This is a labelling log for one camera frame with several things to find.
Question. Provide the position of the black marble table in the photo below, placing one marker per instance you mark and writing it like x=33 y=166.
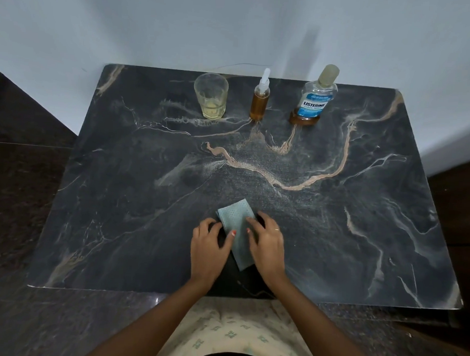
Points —
x=121 y=198

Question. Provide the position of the small clear pump bottle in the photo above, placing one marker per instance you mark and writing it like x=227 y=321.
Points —
x=259 y=105

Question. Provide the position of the white pump dispenser head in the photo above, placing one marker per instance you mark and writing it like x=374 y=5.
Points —
x=264 y=82

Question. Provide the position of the person's left forearm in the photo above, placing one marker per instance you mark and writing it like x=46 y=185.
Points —
x=147 y=327

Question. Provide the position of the person's right hand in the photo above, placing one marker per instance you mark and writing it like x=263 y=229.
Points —
x=268 y=251

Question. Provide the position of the clear drinking glass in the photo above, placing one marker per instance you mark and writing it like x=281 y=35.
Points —
x=211 y=97

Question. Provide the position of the grey-green cloth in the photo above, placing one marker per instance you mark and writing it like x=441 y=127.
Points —
x=235 y=216

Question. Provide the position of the person's left hand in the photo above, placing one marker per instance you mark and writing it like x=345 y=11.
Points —
x=206 y=252

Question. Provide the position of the person's right forearm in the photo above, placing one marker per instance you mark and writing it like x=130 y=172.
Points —
x=325 y=331

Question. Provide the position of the Listerine mouthwash bottle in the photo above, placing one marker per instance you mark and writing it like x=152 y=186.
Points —
x=312 y=103

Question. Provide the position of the translucent bottle cap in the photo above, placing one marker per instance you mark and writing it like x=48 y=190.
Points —
x=329 y=76

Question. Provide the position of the cream patterned clothing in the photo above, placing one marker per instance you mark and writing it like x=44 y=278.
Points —
x=236 y=327

